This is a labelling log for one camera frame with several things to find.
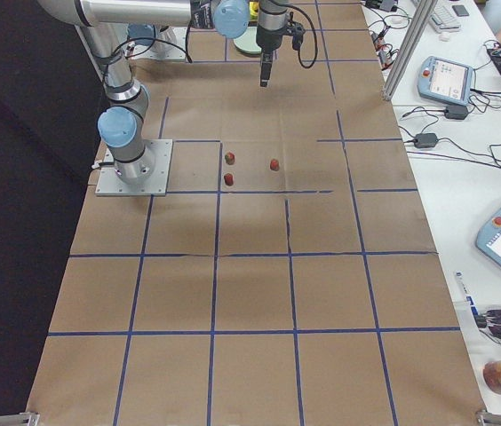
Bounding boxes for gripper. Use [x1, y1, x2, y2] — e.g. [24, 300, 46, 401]
[259, 48, 276, 83]

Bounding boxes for strawberry with green top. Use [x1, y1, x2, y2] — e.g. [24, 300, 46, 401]
[269, 159, 280, 171]

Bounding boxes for light green plate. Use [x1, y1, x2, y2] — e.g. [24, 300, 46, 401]
[233, 27, 261, 56]

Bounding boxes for teach pendant upper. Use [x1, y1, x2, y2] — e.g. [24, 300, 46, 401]
[417, 56, 474, 107]

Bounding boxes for white keyboard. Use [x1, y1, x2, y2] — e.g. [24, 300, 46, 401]
[429, 4, 461, 33]

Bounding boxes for black power adapter lower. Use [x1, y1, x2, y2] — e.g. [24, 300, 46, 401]
[413, 132, 439, 149]

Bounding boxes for black power adapter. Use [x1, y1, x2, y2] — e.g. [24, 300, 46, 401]
[443, 105, 469, 121]
[413, 132, 439, 149]

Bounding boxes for black power adapter upper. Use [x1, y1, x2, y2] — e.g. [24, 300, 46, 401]
[443, 105, 469, 121]

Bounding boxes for brown paper table cover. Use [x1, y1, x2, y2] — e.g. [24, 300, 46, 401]
[28, 1, 482, 425]

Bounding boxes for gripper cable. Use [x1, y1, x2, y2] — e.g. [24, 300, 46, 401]
[286, 4, 318, 69]

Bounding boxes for aluminium frame post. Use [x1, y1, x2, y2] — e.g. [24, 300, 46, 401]
[381, 0, 437, 101]

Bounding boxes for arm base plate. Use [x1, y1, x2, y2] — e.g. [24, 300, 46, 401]
[95, 139, 173, 196]

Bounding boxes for metal corner bracket left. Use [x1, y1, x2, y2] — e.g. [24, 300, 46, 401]
[0, 412, 40, 426]

